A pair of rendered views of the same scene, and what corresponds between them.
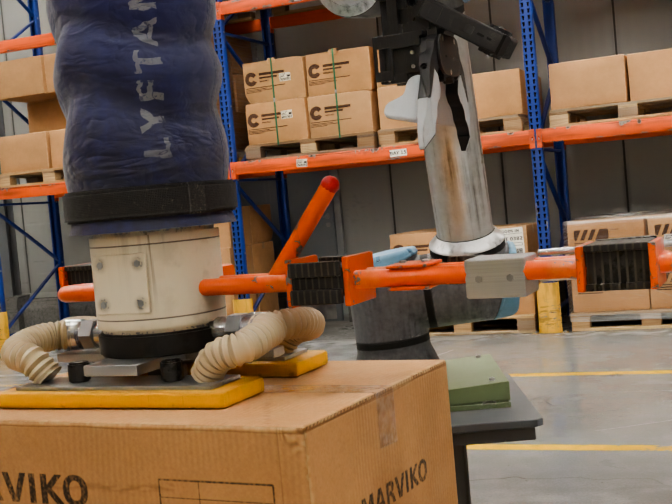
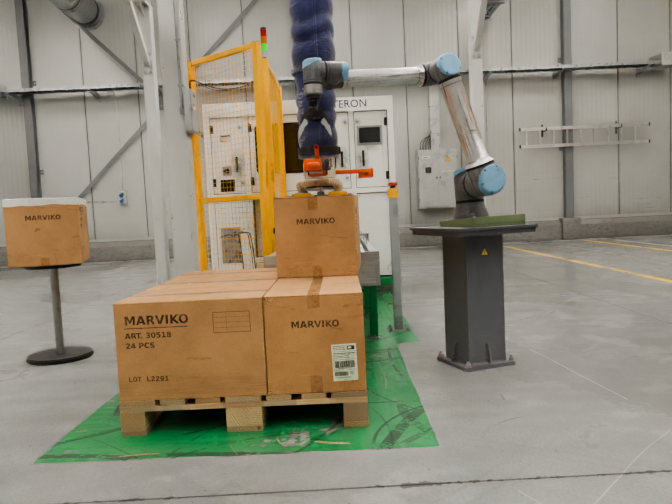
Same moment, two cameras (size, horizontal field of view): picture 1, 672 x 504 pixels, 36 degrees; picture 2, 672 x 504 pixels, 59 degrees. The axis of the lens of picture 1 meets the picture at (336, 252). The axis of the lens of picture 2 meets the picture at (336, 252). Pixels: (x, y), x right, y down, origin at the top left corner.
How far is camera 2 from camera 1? 2.79 m
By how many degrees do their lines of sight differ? 67
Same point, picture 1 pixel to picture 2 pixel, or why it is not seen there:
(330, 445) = (283, 204)
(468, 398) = (464, 222)
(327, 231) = not seen: outside the picture
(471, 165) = (463, 135)
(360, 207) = not seen: outside the picture
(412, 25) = not seen: hidden behind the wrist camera
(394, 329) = (458, 196)
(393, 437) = (315, 208)
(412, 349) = (463, 204)
